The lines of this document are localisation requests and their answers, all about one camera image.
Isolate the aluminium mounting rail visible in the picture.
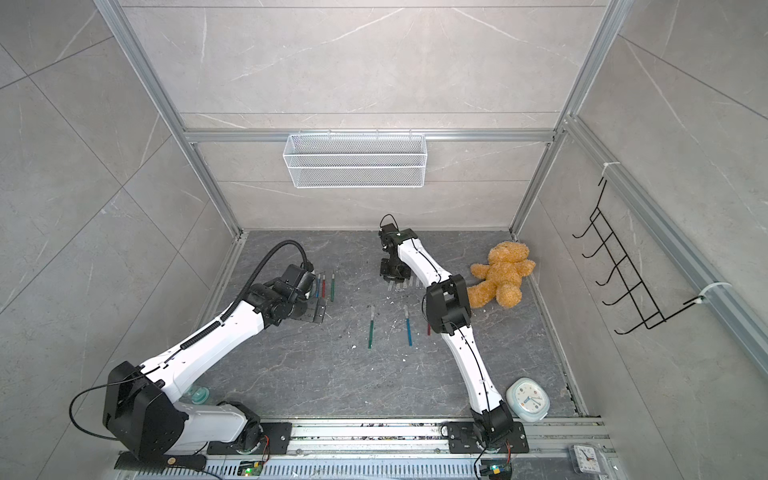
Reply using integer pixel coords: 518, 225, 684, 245
112, 417, 628, 480

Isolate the teal sand timer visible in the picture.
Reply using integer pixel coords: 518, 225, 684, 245
184, 386, 210, 405

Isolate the small white clock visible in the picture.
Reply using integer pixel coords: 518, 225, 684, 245
570, 444, 604, 476

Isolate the white tape roll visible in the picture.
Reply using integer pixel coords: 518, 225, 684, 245
506, 377, 551, 423

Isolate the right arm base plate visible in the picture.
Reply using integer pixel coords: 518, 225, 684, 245
441, 421, 530, 454

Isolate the black wire hook rack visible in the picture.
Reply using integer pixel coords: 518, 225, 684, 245
571, 177, 706, 336

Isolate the brown teddy bear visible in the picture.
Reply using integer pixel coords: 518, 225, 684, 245
467, 241, 536, 309

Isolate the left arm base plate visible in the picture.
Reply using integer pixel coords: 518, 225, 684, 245
206, 422, 293, 455

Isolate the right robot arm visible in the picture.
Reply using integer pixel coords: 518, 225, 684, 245
378, 221, 515, 450

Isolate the white wire mesh basket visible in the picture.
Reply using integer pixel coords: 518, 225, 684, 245
283, 133, 428, 189

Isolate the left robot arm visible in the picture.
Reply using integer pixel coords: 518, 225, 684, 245
101, 240, 316, 461

